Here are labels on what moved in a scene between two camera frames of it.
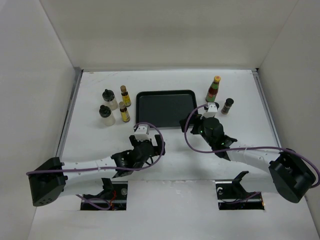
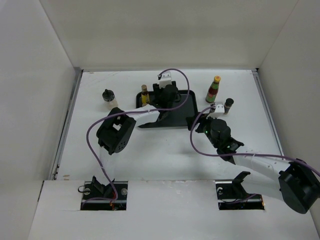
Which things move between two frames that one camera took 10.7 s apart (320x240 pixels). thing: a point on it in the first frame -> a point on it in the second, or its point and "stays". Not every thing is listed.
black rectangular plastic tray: x=164 y=108 stays
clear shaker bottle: x=109 y=98 stays
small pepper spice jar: x=227 y=106 stays
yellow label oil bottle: x=126 y=98 -> x=145 y=96
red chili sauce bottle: x=212 y=93 stays
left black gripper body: x=158 y=148 -> x=158 y=90
